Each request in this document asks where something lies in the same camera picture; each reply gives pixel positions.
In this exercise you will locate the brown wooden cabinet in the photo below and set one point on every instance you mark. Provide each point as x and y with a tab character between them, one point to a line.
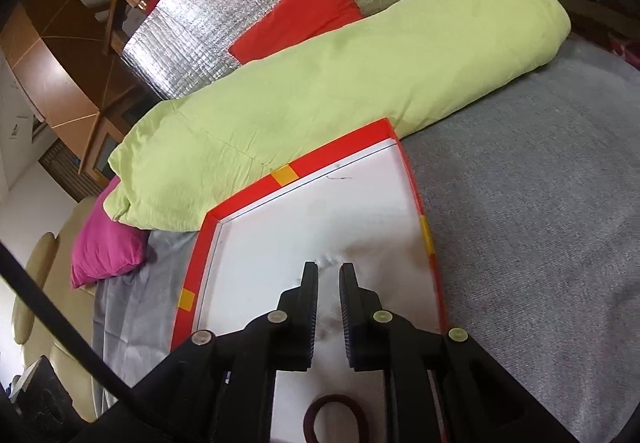
55	73

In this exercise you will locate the silver foil mat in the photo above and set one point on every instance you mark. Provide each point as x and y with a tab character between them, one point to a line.
210	13

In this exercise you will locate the light green bolster pillow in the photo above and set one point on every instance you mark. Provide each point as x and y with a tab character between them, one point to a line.
325	88

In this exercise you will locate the red pillow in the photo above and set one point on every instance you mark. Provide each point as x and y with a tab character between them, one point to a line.
295	18

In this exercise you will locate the magenta pillow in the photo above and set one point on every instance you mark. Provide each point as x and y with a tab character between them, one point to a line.
107	243

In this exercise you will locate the red box with white inside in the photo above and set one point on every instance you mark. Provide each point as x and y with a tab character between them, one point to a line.
300	233

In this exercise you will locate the grey bedsheet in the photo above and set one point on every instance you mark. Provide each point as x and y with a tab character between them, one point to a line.
525	248

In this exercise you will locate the pink patterned cloth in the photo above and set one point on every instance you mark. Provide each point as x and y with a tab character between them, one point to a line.
625	48

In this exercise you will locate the beige sofa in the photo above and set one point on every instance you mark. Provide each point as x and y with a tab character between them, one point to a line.
75	283

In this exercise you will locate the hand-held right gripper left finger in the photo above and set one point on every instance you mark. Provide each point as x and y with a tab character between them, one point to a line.
312	315

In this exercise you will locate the brown woven blind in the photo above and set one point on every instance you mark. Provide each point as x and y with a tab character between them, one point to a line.
70	173

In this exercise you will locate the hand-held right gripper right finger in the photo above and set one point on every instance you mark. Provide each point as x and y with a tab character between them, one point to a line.
346	318

